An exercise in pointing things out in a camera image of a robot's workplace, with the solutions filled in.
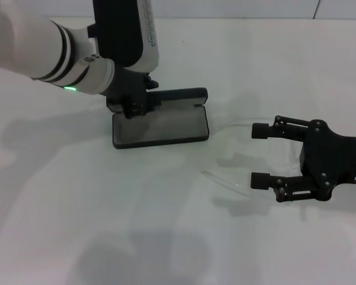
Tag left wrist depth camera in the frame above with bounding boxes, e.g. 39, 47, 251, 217
92, 0, 161, 72

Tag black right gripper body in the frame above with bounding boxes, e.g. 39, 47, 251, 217
298, 119, 356, 202

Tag clear white glasses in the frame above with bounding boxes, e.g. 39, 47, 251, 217
201, 118, 304, 198

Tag black glasses case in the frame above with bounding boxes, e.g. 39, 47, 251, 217
106, 87, 211, 150

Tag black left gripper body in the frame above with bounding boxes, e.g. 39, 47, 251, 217
106, 66, 160, 113

